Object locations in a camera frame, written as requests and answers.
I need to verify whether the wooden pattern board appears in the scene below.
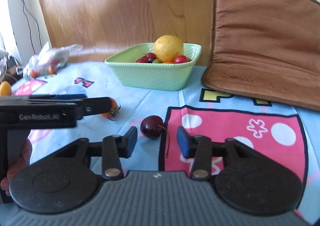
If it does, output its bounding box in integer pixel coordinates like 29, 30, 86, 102
39, 0, 212, 66

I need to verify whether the brown seat cushion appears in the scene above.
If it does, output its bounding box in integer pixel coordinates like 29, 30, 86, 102
202, 0, 319, 111

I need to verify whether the orange cherry tomato with stem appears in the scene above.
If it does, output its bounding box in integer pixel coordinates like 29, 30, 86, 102
101, 98, 121, 121

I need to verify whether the small yellow fruit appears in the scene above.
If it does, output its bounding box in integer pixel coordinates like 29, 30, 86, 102
0, 81, 12, 97

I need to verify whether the light green ceramic bowl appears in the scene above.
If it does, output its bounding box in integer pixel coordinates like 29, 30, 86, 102
105, 43, 202, 91

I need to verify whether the red cherry tomato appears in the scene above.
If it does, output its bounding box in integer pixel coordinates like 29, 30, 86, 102
174, 55, 189, 64

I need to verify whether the large yellow orange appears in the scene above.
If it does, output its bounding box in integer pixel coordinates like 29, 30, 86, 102
153, 35, 183, 62

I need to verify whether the dark red cherry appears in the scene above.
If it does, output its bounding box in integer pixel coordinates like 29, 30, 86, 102
139, 114, 171, 159

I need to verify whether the clear plastic bag of tomatoes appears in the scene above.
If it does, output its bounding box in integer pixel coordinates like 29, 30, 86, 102
23, 42, 82, 80

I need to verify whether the Peppa Pig blue blanket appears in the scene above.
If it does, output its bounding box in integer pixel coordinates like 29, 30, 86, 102
1, 63, 319, 225

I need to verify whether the person's left hand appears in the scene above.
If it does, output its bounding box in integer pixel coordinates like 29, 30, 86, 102
1, 138, 33, 196

